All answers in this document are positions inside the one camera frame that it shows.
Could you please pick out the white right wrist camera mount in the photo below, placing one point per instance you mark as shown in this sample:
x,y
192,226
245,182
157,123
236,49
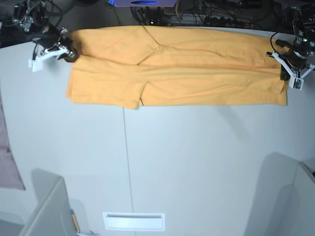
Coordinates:
x,y
37,59

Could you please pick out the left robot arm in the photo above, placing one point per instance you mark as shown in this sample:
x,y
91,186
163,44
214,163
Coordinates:
x,y
303,22

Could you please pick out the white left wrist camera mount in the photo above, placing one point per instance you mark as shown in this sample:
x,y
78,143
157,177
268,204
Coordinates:
x,y
297,78

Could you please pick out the grey bin left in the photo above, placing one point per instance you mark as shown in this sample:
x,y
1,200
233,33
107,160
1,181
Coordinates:
x,y
43,208

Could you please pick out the pink cloth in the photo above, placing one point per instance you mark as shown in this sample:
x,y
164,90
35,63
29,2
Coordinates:
x,y
9,174

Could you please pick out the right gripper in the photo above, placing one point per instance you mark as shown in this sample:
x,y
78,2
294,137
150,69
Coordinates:
x,y
68,45

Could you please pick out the grey bin right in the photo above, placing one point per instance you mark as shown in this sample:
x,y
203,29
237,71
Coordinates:
x,y
284,200

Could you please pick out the black power strip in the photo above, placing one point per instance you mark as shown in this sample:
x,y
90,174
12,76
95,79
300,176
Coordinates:
x,y
225,22

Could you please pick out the yellow T-shirt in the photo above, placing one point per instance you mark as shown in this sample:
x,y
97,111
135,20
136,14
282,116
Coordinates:
x,y
135,66

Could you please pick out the purple box with blue oval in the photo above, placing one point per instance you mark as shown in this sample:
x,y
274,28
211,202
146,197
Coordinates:
x,y
149,3

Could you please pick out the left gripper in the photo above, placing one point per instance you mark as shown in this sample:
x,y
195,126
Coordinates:
x,y
296,61

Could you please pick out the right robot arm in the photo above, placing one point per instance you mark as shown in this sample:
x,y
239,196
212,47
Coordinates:
x,y
32,18

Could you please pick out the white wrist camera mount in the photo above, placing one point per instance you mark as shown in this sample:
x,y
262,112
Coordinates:
x,y
297,78
37,59

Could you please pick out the grey bin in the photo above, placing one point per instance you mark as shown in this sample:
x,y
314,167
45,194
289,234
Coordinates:
x,y
284,200
43,208

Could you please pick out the white table slot plate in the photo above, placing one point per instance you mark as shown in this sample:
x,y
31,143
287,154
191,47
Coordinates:
x,y
134,221

